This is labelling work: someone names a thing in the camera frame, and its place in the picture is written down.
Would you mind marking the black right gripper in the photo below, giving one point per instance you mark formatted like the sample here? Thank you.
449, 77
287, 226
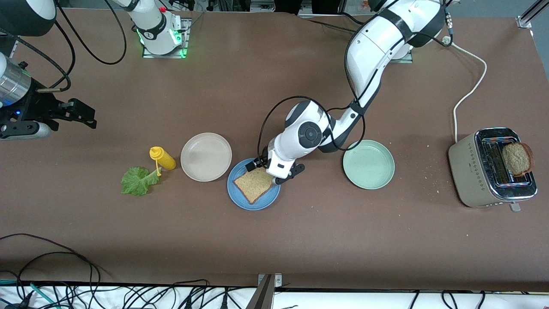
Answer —
37, 110

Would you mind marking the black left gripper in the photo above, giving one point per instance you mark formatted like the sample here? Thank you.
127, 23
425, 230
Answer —
260, 163

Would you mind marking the square brown bread slice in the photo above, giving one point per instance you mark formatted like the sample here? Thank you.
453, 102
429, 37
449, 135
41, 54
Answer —
254, 185

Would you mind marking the green lettuce leaf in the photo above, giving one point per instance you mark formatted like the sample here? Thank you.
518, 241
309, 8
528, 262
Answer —
137, 182

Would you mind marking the yellow squeeze bottle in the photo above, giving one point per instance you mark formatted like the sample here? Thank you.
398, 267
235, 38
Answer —
167, 162

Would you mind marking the rounded brown bread slice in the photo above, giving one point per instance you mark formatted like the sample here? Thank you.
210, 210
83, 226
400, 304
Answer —
517, 159

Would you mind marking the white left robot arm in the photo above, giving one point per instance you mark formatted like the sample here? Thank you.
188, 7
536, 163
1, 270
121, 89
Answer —
373, 43

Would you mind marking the blue plate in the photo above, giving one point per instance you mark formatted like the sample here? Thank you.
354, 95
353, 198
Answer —
240, 195

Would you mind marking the beige plate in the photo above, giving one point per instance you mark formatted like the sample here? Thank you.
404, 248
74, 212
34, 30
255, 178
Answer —
206, 156

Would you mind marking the pale green plate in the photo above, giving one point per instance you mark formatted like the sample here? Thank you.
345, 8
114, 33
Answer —
371, 169

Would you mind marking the beige metal toaster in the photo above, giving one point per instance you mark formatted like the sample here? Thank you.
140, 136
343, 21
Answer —
469, 171

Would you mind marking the aluminium frame profile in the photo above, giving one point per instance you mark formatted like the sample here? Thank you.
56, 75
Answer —
13, 48
529, 15

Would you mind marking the metal table edge bracket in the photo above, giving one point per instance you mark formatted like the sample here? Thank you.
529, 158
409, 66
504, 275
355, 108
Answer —
270, 285

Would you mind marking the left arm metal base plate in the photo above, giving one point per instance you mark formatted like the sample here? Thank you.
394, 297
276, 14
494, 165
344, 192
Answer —
403, 58

